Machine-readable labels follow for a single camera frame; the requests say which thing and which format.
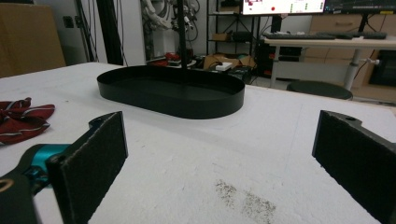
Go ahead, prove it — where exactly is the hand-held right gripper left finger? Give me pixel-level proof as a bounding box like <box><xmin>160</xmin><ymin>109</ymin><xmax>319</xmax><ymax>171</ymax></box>
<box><xmin>45</xmin><ymin>110</ymin><xmax>129</xmax><ymax>224</ymax></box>

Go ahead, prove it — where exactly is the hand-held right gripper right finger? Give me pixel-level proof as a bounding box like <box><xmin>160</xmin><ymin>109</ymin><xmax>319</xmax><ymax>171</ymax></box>
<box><xmin>312</xmin><ymin>109</ymin><xmax>396</xmax><ymax>224</ymax></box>

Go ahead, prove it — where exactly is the red striped necktie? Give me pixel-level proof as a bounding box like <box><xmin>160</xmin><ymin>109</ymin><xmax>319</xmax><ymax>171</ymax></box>
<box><xmin>0</xmin><ymin>96</ymin><xmax>56</xmax><ymax>147</ymax></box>

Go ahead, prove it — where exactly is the black oval tray with pole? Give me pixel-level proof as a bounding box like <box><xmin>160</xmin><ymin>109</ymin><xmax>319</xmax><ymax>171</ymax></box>
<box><xmin>96</xmin><ymin>0</ymin><xmax>246</xmax><ymax>120</ymax></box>

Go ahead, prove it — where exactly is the round black stool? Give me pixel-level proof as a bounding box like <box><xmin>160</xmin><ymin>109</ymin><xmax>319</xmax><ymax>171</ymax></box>
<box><xmin>286</xmin><ymin>79</ymin><xmax>354</xmax><ymax>101</ymax></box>

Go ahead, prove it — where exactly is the white standing desk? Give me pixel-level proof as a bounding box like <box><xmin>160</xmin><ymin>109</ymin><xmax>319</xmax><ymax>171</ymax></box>
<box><xmin>262</xmin><ymin>35</ymin><xmax>396</xmax><ymax>91</ymax></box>

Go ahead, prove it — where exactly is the black keyboard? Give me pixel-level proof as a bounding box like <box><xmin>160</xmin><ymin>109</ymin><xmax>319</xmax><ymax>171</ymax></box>
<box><xmin>263</xmin><ymin>32</ymin><xmax>337</xmax><ymax>41</ymax></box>
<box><xmin>337</xmin><ymin>31</ymin><xmax>388</xmax><ymax>40</ymax></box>

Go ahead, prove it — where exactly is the wooden drawer cabinet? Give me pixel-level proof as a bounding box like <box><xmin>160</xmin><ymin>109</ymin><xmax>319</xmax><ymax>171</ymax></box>
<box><xmin>306</xmin><ymin>13</ymin><xmax>396</xmax><ymax>60</ymax></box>

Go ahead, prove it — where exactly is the black stand column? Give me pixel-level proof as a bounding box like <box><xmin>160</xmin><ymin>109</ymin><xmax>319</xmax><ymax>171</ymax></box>
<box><xmin>96</xmin><ymin>0</ymin><xmax>124</xmax><ymax>66</ymax></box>

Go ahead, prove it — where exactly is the brown cardboard board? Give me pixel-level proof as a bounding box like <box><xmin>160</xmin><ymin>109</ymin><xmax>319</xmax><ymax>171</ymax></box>
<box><xmin>0</xmin><ymin>3</ymin><xmax>67</xmax><ymax>78</ymax></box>

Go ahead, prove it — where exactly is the dark computer monitor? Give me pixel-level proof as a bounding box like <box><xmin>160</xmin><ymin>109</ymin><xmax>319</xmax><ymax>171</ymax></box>
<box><xmin>323</xmin><ymin>0</ymin><xmax>396</xmax><ymax>15</ymax></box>

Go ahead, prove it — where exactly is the small white box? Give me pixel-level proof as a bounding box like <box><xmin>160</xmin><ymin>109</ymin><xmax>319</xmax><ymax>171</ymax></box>
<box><xmin>215</xmin><ymin>62</ymin><xmax>233</xmax><ymax>72</ymax></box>

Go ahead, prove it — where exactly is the open cardboard box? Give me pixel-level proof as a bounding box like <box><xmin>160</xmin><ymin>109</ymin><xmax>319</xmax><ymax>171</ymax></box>
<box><xmin>203</xmin><ymin>53</ymin><xmax>257</xmax><ymax>70</ymax></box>

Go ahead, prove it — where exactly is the black metal shelf rack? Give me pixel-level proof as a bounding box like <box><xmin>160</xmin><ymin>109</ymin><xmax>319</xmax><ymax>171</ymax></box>
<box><xmin>205</xmin><ymin>0</ymin><xmax>262</xmax><ymax>57</ymax></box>

